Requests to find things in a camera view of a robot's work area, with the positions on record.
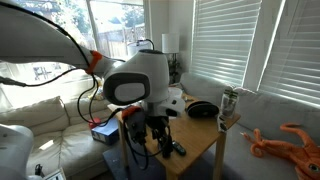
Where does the frosted plastic cup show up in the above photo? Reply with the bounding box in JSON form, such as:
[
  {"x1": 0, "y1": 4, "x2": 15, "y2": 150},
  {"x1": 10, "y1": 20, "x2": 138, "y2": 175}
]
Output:
[{"x1": 167, "y1": 87, "x2": 184, "y2": 100}]

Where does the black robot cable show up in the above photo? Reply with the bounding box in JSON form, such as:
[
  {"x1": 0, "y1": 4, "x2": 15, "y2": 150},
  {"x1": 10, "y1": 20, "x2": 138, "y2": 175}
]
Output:
[{"x1": 0, "y1": 66, "x2": 173, "y2": 172}]

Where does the orange octopus plush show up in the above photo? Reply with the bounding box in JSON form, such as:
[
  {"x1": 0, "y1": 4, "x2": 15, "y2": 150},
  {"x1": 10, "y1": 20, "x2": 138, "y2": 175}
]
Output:
[{"x1": 241, "y1": 121, "x2": 320, "y2": 180}]

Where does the black wrist camera orange mount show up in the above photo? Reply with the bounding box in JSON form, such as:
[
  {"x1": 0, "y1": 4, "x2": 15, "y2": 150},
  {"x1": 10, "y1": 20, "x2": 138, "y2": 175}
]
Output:
[{"x1": 121, "y1": 105, "x2": 148, "y2": 145}]

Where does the wooden table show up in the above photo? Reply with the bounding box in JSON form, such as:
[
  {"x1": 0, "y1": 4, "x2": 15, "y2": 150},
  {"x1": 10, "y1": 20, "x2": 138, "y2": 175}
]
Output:
[{"x1": 107, "y1": 93, "x2": 242, "y2": 180}]

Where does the black bowl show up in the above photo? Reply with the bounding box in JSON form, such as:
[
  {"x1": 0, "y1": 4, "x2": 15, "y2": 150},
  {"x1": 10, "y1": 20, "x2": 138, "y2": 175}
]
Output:
[{"x1": 185, "y1": 100, "x2": 220, "y2": 119}]

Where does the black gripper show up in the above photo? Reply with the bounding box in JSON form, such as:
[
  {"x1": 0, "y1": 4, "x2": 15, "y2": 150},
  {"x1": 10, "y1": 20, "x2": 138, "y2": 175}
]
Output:
[{"x1": 145, "y1": 114, "x2": 175, "y2": 159}]

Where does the green houseplant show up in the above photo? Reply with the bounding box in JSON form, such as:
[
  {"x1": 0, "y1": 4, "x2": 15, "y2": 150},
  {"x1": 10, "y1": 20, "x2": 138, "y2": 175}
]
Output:
[{"x1": 167, "y1": 58, "x2": 183, "y2": 84}]

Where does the grey sofa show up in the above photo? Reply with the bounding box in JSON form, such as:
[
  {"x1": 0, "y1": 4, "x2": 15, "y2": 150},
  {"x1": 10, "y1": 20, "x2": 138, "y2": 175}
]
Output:
[{"x1": 179, "y1": 72, "x2": 320, "y2": 180}]

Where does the dark blue rug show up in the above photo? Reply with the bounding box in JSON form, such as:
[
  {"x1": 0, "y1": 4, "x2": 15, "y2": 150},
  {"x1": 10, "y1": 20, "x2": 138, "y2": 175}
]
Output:
[{"x1": 102, "y1": 133, "x2": 222, "y2": 180}]

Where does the blue cardboard box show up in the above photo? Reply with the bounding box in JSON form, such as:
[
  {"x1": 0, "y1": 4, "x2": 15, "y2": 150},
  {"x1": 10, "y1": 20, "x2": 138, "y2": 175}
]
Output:
[{"x1": 90, "y1": 117, "x2": 120, "y2": 146}]

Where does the narrow white window blind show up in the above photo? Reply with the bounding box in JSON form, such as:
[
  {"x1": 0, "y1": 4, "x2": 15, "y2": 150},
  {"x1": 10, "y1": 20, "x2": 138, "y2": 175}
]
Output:
[{"x1": 258, "y1": 0, "x2": 320, "y2": 108}]

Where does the red small box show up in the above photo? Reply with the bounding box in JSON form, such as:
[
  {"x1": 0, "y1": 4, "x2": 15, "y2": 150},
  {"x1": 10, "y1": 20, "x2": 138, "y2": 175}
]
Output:
[{"x1": 88, "y1": 117, "x2": 102, "y2": 130}]

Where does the printed paper strip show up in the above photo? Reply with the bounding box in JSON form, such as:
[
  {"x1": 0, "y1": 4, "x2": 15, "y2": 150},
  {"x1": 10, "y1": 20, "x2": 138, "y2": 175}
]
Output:
[{"x1": 217, "y1": 114, "x2": 229, "y2": 134}]

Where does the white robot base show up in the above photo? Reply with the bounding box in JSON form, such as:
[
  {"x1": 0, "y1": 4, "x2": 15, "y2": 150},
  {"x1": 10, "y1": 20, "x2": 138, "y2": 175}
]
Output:
[{"x1": 0, "y1": 123, "x2": 35, "y2": 180}]

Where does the wide white window blind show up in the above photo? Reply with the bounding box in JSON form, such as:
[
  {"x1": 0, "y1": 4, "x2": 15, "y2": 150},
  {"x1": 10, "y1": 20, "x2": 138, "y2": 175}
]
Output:
[{"x1": 189, "y1": 0, "x2": 263, "y2": 88}]

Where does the cream sofa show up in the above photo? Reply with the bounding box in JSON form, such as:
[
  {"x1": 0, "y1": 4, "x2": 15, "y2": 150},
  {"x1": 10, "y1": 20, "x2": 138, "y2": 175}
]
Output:
[{"x1": 0, "y1": 95, "x2": 128, "y2": 180}]

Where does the glass jar with plant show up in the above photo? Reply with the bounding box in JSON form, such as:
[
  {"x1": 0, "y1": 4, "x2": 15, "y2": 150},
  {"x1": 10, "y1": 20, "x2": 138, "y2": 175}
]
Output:
[{"x1": 220, "y1": 88, "x2": 240, "y2": 119}]

